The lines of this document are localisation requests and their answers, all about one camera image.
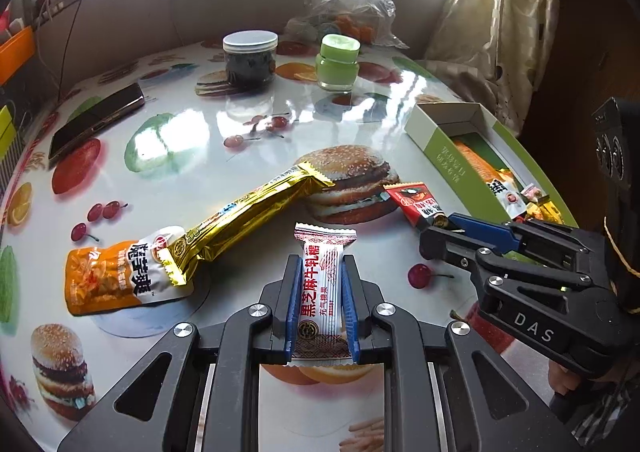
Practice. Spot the pile of mixed snacks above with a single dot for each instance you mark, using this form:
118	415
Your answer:
475	156

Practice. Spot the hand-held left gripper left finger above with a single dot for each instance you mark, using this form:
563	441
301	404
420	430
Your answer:
288	332

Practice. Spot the green glass jar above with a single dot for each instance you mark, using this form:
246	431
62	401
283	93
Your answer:
337	66

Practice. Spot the pink white candy packet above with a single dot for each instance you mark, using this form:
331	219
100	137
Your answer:
322	292

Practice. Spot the dark jar with white lid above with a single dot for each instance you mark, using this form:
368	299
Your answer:
250	61

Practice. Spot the orange pouch snack packet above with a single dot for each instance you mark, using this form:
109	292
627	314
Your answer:
100	282

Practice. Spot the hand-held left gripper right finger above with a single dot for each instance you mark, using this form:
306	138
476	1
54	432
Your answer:
353	332

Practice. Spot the dark smartphone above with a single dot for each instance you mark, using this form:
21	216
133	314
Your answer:
95	124

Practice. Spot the person's right hand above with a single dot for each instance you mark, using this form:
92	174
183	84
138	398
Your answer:
567	379

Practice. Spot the green and white cardboard box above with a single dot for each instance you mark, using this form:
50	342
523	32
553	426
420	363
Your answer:
440	151

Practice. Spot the red black snack packet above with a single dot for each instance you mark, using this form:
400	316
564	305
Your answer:
415	204

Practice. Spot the person's right forearm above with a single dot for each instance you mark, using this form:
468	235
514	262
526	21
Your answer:
605	407

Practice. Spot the fruit printed table cover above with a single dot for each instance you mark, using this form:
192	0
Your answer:
200	146

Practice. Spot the brown wooden cabinet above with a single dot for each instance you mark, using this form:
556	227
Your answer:
590	31

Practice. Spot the gold long snack packet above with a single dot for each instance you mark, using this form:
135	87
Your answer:
240	217

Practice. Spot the cream patterned curtain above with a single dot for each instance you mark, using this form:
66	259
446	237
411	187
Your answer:
495	31

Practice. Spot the orange plastic bin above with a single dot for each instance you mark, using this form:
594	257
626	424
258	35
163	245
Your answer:
15	56

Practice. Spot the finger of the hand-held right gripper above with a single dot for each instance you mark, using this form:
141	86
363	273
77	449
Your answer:
445	247
482	229

